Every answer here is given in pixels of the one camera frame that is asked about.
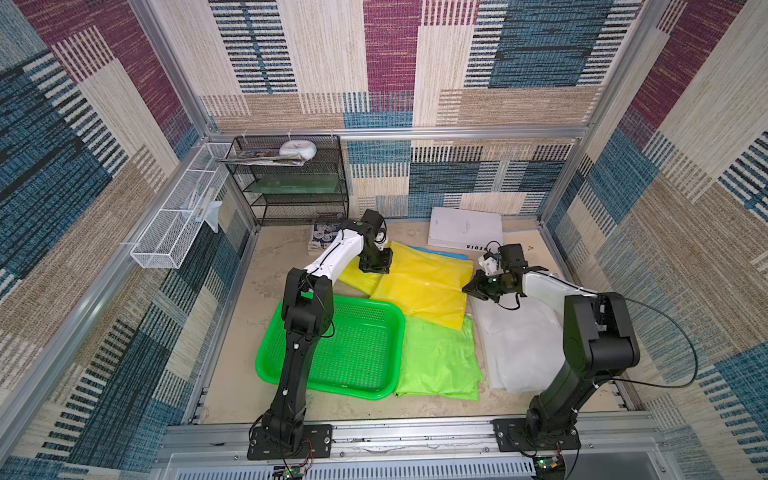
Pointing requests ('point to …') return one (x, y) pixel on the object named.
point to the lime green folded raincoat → (439, 360)
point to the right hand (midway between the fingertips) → (463, 285)
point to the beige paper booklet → (536, 252)
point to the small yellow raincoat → (355, 277)
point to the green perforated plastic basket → (359, 357)
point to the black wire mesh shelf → (315, 191)
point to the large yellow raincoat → (425, 285)
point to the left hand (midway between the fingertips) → (388, 268)
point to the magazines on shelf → (263, 157)
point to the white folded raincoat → (522, 348)
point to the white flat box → (465, 228)
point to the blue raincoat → (440, 253)
